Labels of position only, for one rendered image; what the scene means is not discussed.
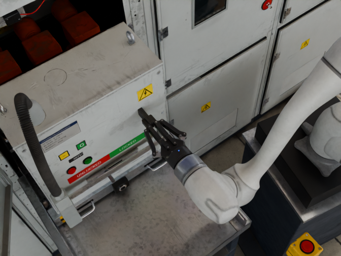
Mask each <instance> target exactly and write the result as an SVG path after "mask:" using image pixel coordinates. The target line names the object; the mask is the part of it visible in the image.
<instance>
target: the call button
mask: <svg viewBox="0 0 341 256"><path fill-rule="evenodd" d="M301 248H302V250H303V251H305V252H311V251H312V250H313V245H312V243H311V242H309V241H303V242H302V244H301Z"/></svg>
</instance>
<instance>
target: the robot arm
mask: <svg viewBox="0 0 341 256"><path fill-rule="evenodd" d="M340 93H341V37H339V38H338V39H337V40H336V41H335V42H334V43H333V44H332V46H331V47H330V48H329V50H328V51H327V52H326V53H325V54H324V55H323V57H322V58H321V59H320V60H319V62H318V63H317V64H316V66H315V67H314V69H313V70H312V72H311V73H310V74H309V76H308V77H307V78H306V80H305V81H304V83H303V84H302V85H301V87H300V88H299V89H298V90H297V92H296V93H295V94H294V95H293V97H292V98H291V99H290V100H289V102H288V103H287V104H286V106H285V107H284V108H283V110H282V111H281V113H280V114H279V116H278V117H277V119H276V121H275V123H274V125H273V126H272V128H271V130H270V132H269V134H268V136H267V137H266V139H265V141H264V143H263V145H262V147H261V148H260V150H259V151H258V153H257V154H256V155H255V156H254V157H253V158H252V159H251V160H249V161H248V162H247V163H244V164H235V165H234V166H232V167H230V168H229V169H227V170H225V171H223V172H222V173H221V174H220V173H218V172H216V171H212V170H211V169H210V168H208V167H207V165H206V164H205V163H204V162H203V161H202V160H201V159H200V158H199V156H198V155H197V154H193V153H192V152H191V151H190V150H189V149H188V147H187V146H186V145H185V142H184V141H185V139H186V138H187V135H186V133H185V132H182V131H180V130H178V129H177V128H175V127H174V126H172V125H171V124H169V123H168V122H167V121H165V120H164V119H161V120H159V121H157V120H156V119H155V118H154V117H153V116H152V115H148V114H147V113H146V112H145V111H144V109H143V108H142V107H141V108H139V109H138V114H139V116H140V117H141V118H142V124H143V125H144V126H145V127H146V129H145V130H144V134H145V137H146V139H147V142H148V144H149V146H150V148H151V150H152V157H153V159H156V158H157V157H161V158H162V159H164V160H166V161H167V162H168V164H169V165H170V166H171V167H172V168H173V170H174V174H175V176H176V177H177V178H178V179H179V181H180V182H181V183H182V185H183V186H184V187H185V188H186V190H187V191H188V195H189V196H190V198H191V199H192V201H193V202H194V203H195V205H196V206H197V207H198V208H199V209H200V210H201V211H202V213H203V214H204V215H206V216H207V217H208V218H209V219H211V220H212V221H214V222H215V223H217V224H224V223H227V222H229V221H230V220H232V219H233V218H234V217H235V216H236V215H237V213H238V212H239V209H240V208H239V207H241V206H243V205H246V204H247V203H249V202H250V201H251V200H252V199H253V198H254V196H255V193H256V192H257V190H258V189H259V188H260V185H259V181H260V178H261V177H262V176H263V174H264V173H265V172H266V171H267V170H268V169H269V167H270V166H271V165H272V164H273V162H274V161H275V160H276V158H277V157H278V156H279V154H280V153H281V151H282V150H283V149H284V147H285V146H286V144H287V143H288V142H289V140H290V139H291V137H292V136H293V135H294V133H295V132H296V130H297V129H298V128H299V126H300V125H301V124H302V123H303V122H304V121H305V119H306V118H307V117H308V116H310V115H311V114H312V113H313V112H314V111H315V110H317V109H318V108H319V107H321V106H322V105H323V104H325V103H326V102H328V101H329V100H331V99H332V98H334V97H335V96H337V95H338V94H340ZM154 126H155V128H157V130H158V131H159V132H160V133H161V134H162V136H163V137H164V138H165V139H166V141H164V140H163V139H162V138H161V137H160V136H159V134H158V133H157V132H156V130H154V129H153V127H154ZM164 128H165V129H166V130H168V131H169V132H171V133H172V134H174V135H175V136H176V137H178V138H179V139H176V138H173V137H172V136H171V135H170V134H168V132H167V131H166V130H165V129H164ZM301 128H302V129H303V130H304V132H305V133H306V136H305V137H304V138H302V139H300V140H297V141H295V143H294V147H295V148H296V149H298V150H300V151H301V152H302V153H303V154H304V155H305V156H306V157H307V158H308V159H309V160H310V161H311V162H312V163H313V164H314V165H315V166H316V167H317V168H318V169H319V171H320V172H321V174H322V175H323V176H324V177H328V176H329V175H330V174H331V172H332V171H333V170H335V169H336V168H338V167H339V166H340V165H341V102H338V103H336V104H334V105H332V106H330V107H328V108H327V109H325V110H324V111H323V112H322V113H321V114H320V116H319V117H318V119H317V121H316V122H315V124H314V126H312V125H310V124H309V123H307V122H304V123H303V125H301ZM149 133H150V134H151V135H152V136H153V138H154V139H155V140H156V141H157V142H158V143H159V145H160V146H161V153H159V151H158V150H156V148H155V145H154V143H153V141H152V139H151V137H150V134H149Z"/></svg>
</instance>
